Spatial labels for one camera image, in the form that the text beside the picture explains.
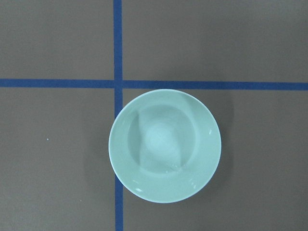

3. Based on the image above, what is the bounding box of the mint green ceramic bowl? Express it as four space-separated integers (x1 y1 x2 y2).
108 89 221 204

